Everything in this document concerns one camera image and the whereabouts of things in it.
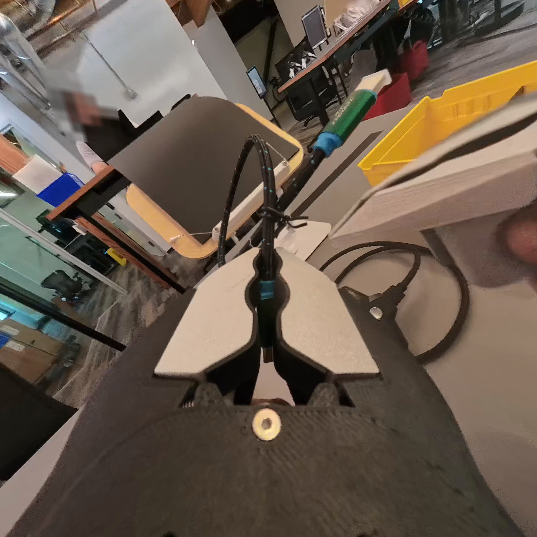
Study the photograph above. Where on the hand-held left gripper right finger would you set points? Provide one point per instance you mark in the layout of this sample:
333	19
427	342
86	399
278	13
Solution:
323	327

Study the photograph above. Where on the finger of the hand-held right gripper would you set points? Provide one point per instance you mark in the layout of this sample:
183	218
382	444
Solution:
440	197
482	121

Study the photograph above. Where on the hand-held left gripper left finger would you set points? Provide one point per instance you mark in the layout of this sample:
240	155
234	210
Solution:
209	323

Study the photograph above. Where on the black twist tie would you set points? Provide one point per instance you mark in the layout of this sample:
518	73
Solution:
275	217

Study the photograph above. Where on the person's right hand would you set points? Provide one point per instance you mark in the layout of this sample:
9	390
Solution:
522	243

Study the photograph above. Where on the yellow plastic bin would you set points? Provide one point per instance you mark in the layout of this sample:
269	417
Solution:
440	121

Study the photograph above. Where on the low red basket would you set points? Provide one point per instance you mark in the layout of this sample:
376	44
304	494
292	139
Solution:
394	94

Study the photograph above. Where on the small yellow floor bin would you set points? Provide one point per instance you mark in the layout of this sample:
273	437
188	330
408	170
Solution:
117	256

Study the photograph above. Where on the thin black pole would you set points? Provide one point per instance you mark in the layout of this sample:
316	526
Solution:
63	316

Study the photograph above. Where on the black mesh chair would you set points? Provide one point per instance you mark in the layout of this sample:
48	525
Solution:
63	283

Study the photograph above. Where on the wooden board stand white base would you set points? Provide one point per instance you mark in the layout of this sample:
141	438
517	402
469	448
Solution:
201	159

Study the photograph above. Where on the cardboard box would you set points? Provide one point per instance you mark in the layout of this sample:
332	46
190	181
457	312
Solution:
25	348

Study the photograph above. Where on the grey desk monitor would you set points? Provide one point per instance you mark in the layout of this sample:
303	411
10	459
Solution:
314	27

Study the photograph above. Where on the blue storage box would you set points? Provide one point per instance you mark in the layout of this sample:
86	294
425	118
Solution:
63	188

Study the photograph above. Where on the dark chair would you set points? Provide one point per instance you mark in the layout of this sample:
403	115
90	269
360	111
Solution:
25	419

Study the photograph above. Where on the small standing display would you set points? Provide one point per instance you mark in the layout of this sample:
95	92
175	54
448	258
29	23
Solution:
256	82

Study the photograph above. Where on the white foam block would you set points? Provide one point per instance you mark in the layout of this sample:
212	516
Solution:
35	172

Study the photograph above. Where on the brown top black frame desk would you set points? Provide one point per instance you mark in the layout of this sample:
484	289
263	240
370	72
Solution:
84	195

